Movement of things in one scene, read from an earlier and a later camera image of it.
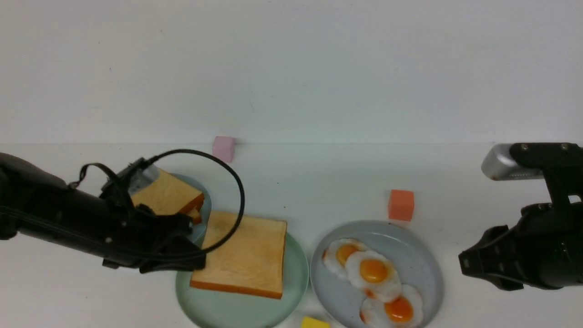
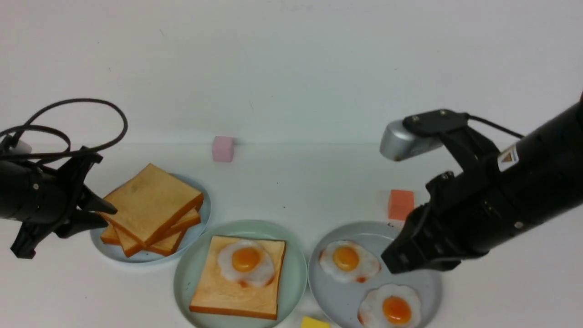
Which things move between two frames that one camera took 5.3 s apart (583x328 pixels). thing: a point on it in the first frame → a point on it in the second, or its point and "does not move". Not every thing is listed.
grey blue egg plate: [414, 257] does not move
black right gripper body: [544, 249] → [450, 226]
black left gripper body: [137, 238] → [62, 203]
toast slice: [253, 264] → [212, 291]
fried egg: [374, 274] → [247, 261]
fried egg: [335, 253] does not move
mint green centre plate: [213, 308] does not move
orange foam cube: [401, 205] does not move
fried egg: [406, 311] does not move
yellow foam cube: [308, 322] does not move
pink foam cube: [223, 148] does not move
